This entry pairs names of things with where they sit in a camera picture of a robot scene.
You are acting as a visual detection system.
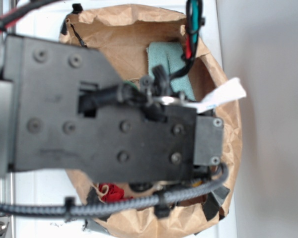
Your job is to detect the white paper label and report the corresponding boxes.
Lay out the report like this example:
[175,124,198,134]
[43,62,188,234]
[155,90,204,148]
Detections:
[185,77,247,114]

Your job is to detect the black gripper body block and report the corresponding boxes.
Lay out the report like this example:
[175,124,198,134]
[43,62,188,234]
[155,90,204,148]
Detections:
[0,35,224,183]

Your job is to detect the light blue microfiber cloth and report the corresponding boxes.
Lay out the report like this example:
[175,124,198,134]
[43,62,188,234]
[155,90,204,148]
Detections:
[146,42,196,101]

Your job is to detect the red black cable bundle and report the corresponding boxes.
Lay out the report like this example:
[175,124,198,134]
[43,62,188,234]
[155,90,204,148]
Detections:
[0,0,63,40]

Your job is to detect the grey braided cable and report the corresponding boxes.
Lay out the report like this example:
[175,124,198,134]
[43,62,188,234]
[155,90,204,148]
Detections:
[0,162,229,219]

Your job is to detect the aluminium frame rail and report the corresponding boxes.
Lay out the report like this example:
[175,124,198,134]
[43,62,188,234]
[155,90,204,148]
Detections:
[0,0,17,238]

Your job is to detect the red crumpled cloth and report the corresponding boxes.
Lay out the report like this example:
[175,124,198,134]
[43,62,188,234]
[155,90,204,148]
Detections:
[98,183,133,203]

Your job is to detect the brown paper bag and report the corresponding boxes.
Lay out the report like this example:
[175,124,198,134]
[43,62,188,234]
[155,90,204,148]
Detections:
[60,4,242,238]

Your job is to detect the red green black wires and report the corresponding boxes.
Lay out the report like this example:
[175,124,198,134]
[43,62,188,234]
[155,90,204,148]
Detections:
[168,0,206,82]

